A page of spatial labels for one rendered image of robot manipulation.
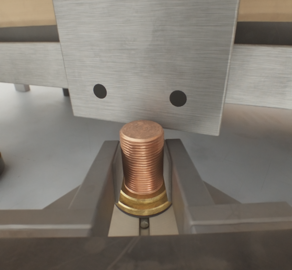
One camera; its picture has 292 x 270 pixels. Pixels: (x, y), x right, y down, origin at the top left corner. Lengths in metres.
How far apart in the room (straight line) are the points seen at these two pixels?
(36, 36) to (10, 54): 0.05
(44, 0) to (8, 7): 0.06
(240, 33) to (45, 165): 0.30
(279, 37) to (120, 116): 0.16
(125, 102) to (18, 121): 0.39
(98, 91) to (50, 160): 0.21
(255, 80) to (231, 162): 0.17
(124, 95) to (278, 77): 0.12
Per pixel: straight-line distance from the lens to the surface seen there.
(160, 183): 0.16
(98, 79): 0.16
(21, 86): 0.75
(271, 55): 0.19
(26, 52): 0.28
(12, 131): 0.48
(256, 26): 0.23
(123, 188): 0.16
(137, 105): 0.15
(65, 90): 0.62
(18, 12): 0.34
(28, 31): 0.34
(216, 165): 0.32
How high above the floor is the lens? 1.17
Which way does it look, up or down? 27 degrees up
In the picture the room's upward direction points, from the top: 179 degrees clockwise
